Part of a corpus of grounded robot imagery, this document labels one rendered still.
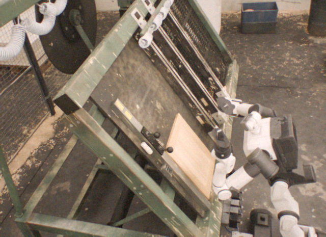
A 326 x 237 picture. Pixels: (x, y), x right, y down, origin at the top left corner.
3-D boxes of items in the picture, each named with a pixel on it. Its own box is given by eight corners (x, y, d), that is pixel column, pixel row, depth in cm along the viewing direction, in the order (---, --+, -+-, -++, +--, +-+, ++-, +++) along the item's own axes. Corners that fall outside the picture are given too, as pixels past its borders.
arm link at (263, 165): (258, 177, 189) (276, 163, 183) (257, 184, 180) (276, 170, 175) (243, 162, 189) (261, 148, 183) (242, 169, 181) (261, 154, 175)
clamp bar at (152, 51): (215, 145, 254) (243, 136, 241) (118, 22, 207) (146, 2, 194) (216, 136, 262) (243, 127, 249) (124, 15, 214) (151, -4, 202)
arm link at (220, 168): (216, 152, 173) (212, 169, 182) (229, 161, 168) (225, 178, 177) (223, 147, 177) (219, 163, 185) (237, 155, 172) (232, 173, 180)
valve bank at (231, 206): (240, 244, 222) (243, 224, 208) (219, 240, 226) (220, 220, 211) (244, 186, 260) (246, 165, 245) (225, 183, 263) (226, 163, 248)
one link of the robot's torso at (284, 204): (299, 206, 242) (290, 162, 217) (301, 227, 229) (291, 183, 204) (277, 206, 248) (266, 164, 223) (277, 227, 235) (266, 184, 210)
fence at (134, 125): (205, 211, 209) (210, 210, 207) (109, 106, 171) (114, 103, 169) (206, 205, 213) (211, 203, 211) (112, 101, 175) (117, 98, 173)
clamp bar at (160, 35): (218, 126, 271) (244, 116, 258) (130, 8, 224) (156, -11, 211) (219, 119, 279) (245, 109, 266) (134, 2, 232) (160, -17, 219)
